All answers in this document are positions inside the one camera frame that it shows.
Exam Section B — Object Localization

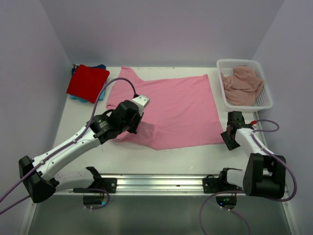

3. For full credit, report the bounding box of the beige t shirt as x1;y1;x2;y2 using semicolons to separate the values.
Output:
220;66;265;106

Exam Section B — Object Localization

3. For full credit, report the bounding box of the white plastic basket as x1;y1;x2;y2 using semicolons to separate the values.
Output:
216;59;273;113

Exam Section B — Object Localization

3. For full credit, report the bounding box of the pink t shirt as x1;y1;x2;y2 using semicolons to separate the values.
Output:
115;67;223;150

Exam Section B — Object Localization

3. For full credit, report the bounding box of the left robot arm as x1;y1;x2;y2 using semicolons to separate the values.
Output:
19;95;150;203

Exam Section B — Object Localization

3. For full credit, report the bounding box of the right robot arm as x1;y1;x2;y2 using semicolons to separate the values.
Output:
218;111;286;199

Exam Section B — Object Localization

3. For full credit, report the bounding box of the teal folded t shirt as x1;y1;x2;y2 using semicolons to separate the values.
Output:
69;64;109;103

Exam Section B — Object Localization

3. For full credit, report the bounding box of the red folded t shirt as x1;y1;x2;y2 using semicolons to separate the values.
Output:
67;64;110;103

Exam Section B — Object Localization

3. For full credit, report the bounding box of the dark blue folded t shirt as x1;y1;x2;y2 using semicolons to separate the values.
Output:
71;65;80;76

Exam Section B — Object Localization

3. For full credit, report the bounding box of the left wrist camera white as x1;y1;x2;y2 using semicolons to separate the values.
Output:
131;95;150;116

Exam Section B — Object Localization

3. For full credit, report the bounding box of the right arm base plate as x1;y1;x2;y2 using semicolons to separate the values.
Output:
202;175;243;193

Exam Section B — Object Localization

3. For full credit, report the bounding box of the aluminium mounting rail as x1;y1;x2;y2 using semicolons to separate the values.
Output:
53;173;289;196

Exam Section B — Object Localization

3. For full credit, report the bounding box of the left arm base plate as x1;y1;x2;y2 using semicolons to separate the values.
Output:
73;178;117;193

